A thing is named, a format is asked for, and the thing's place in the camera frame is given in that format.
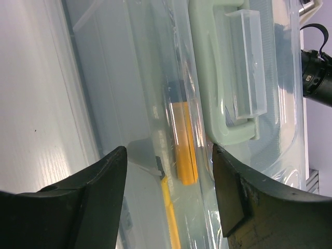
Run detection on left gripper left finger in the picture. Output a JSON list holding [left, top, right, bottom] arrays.
[[1, 146, 128, 248]]

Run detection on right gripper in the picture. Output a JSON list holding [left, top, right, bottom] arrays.
[[299, 23, 332, 107]]

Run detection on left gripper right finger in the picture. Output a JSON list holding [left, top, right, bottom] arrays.
[[212, 144, 331, 248]]

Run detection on green toolbox with clear lid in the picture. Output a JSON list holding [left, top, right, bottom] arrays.
[[44, 0, 312, 249]]

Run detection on yellow handled screwdriver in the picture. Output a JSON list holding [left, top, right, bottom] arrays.
[[171, 102, 198, 186]]

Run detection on orange handled screwdriver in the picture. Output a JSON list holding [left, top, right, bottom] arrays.
[[156, 156, 181, 248]]

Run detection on aluminium frame rail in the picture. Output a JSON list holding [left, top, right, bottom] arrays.
[[306, 169, 320, 195]]

